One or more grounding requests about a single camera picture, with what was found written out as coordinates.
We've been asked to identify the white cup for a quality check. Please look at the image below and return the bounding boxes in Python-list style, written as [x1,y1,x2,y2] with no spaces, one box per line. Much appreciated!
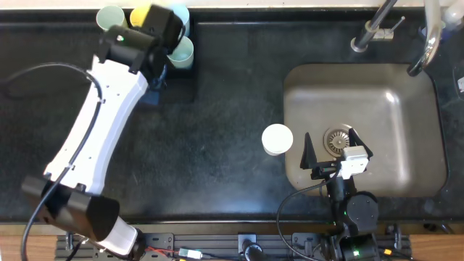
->
[261,123,294,157]

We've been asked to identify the black tray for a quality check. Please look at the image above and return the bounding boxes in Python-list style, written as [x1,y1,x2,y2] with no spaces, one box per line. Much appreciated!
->
[137,10,199,106]

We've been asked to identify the steel tap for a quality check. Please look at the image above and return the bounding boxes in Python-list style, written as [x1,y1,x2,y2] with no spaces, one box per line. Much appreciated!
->
[349,0,444,78]

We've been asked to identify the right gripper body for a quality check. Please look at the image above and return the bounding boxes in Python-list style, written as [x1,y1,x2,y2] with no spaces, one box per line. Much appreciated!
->
[310,161,344,181]

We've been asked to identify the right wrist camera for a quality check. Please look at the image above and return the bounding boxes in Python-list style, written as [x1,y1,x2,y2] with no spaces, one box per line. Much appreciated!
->
[340,146,370,180]

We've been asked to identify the yellow cup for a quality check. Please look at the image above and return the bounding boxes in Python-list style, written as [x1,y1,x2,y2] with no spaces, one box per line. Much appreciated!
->
[129,6,152,28]

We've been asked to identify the steel sink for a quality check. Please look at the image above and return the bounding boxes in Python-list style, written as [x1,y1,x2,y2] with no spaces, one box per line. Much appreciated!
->
[282,63,449,199]

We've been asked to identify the green cup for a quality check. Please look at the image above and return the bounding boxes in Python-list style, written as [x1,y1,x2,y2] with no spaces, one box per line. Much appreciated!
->
[166,36,195,70]
[96,4,128,32]

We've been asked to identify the black cable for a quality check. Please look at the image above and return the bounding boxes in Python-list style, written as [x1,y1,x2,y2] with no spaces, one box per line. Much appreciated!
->
[0,62,104,261]
[275,165,344,261]

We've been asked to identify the blue soap bottle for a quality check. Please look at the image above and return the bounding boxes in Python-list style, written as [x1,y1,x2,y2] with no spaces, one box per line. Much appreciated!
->
[420,0,464,41]

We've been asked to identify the mounting rail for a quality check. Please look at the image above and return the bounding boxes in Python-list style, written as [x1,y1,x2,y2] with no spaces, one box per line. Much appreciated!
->
[54,231,413,261]

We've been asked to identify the blue cup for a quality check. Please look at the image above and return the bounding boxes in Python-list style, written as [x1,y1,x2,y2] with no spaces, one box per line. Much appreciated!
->
[170,4,191,37]

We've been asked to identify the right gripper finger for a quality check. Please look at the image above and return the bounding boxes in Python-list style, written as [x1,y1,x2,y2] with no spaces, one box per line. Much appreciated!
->
[299,132,318,170]
[347,127,374,159]

